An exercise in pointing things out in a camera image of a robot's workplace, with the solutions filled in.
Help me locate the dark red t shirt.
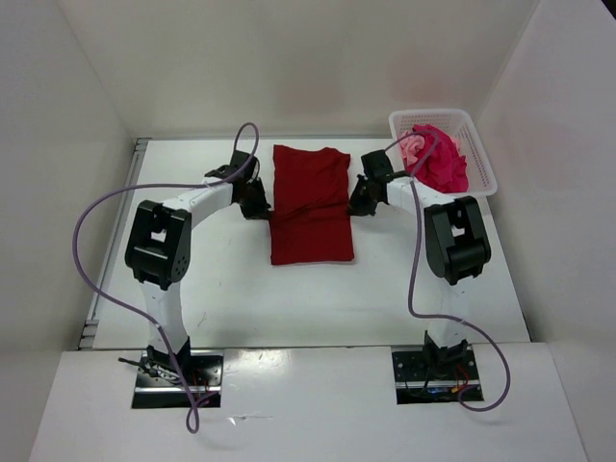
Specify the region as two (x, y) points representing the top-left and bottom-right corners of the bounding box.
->
(269, 144), (354, 266)

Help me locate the magenta t shirt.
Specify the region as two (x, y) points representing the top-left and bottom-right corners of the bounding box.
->
(406, 124), (469, 193)

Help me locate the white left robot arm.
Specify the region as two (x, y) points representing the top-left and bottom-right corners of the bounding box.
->
(124, 150), (270, 385)

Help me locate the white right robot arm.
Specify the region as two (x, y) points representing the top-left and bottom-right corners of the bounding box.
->
(347, 150), (495, 378)

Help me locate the light pink t shirt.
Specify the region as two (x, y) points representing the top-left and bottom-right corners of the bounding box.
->
(398, 131), (425, 167)

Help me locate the white plastic basket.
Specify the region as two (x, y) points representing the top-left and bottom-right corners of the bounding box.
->
(389, 108), (498, 198)

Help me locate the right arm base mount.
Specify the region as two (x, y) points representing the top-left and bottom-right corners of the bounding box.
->
(391, 346), (483, 405)

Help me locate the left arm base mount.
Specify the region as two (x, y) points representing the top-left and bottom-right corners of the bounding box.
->
(122, 349), (224, 410)

